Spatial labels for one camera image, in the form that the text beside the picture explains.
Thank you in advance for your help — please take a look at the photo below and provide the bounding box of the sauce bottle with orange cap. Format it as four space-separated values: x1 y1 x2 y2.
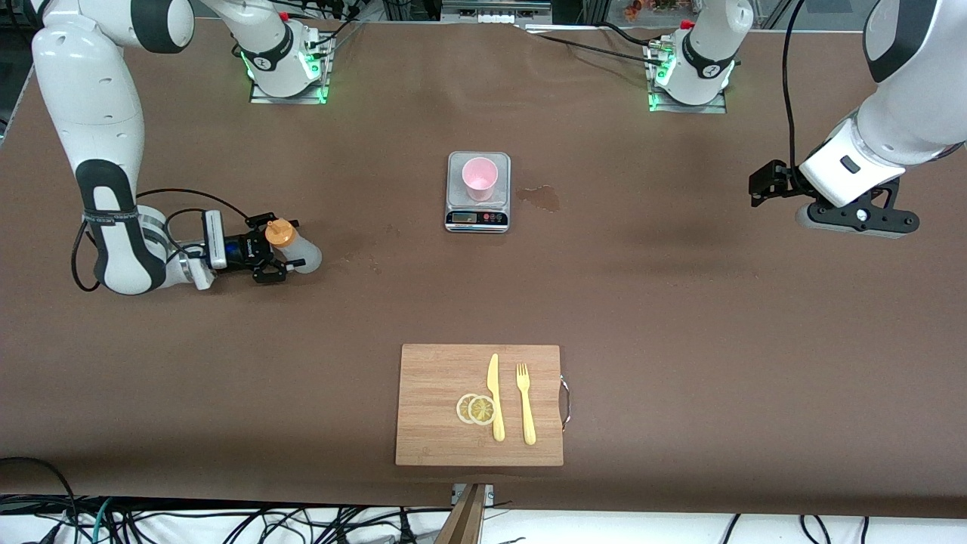
264 219 323 274

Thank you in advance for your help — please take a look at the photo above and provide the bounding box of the pink plastic cup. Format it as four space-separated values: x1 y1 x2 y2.
462 156 499 202

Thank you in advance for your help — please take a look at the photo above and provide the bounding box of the brown sauce spill puddle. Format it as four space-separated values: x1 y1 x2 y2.
516 185 561 213

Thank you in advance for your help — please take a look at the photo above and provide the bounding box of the brown table cover sheet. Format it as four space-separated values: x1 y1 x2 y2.
0 14 967 518

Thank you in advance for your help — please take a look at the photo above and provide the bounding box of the wooden cutting board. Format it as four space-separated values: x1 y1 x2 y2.
395 344 572 467

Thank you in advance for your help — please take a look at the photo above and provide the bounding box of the silver digital kitchen scale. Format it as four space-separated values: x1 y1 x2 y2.
444 151 512 234

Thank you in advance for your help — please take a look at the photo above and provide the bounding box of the colourful toy food pile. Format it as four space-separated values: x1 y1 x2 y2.
623 0 684 20

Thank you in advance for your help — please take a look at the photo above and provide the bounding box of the yellow plastic knife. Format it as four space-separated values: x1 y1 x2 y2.
487 353 505 443

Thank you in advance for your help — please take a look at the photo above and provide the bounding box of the yellow plastic fork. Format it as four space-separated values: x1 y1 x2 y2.
516 363 537 446

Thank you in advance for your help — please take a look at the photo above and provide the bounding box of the white power strip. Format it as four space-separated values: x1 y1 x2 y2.
442 0 552 27

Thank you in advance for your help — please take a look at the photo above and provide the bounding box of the wooden beam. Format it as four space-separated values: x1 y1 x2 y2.
434 484 488 544

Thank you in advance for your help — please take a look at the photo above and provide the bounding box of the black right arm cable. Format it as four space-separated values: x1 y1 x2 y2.
71 187 255 294

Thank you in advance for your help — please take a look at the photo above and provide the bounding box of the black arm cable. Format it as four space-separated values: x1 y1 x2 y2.
71 187 255 294
781 0 806 172

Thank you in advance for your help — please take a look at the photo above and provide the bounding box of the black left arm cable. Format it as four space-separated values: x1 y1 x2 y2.
781 0 806 172

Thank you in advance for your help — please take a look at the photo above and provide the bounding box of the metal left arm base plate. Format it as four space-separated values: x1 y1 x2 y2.
646 42 728 114

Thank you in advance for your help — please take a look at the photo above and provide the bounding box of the black cable lying on table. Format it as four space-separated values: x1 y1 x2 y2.
525 29 658 67

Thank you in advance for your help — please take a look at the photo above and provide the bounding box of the teal floor cable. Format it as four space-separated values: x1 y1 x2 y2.
72 497 114 544

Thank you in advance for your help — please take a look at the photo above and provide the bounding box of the black looped floor cable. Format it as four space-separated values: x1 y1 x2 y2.
0 456 80 544

